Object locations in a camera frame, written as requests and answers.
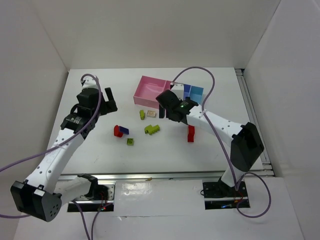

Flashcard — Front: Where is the aluminium side rail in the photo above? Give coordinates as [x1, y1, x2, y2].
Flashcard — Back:
[234, 68, 275, 177]

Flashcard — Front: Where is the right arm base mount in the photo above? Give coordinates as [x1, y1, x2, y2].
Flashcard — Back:
[200, 181, 250, 210]

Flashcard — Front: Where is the small green lego brick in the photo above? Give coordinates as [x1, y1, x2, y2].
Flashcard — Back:
[139, 110, 145, 120]

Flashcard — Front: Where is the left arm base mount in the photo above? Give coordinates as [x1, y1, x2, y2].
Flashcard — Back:
[74, 180, 116, 213]

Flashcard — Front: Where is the dark blue flat lego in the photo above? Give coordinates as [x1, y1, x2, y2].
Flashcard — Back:
[119, 126, 130, 135]

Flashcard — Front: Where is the tan lego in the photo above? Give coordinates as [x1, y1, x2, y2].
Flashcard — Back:
[146, 110, 157, 118]

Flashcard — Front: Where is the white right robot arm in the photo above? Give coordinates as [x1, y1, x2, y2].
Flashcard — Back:
[156, 89, 265, 192]

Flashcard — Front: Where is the green stepped lego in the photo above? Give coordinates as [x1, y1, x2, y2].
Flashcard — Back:
[144, 124, 160, 136]

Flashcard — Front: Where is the red stepped lego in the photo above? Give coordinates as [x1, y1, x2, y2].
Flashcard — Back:
[187, 125, 196, 143]

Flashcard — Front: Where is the red rounded lego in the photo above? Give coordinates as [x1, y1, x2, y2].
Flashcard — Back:
[113, 125, 124, 138]

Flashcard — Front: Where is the pink compartment tray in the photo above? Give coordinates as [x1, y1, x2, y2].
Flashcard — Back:
[133, 75, 171, 109]

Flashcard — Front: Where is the small green square lego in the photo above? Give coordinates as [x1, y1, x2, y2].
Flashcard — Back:
[126, 138, 134, 146]

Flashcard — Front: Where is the blue compartment tray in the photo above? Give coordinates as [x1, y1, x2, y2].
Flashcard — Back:
[183, 84, 204, 104]

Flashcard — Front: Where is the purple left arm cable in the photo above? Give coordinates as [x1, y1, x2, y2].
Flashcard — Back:
[0, 73, 103, 240]

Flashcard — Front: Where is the aluminium front rail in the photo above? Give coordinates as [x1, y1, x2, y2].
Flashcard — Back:
[58, 170, 227, 182]

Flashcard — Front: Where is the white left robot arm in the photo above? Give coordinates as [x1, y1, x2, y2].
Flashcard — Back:
[10, 73, 118, 222]

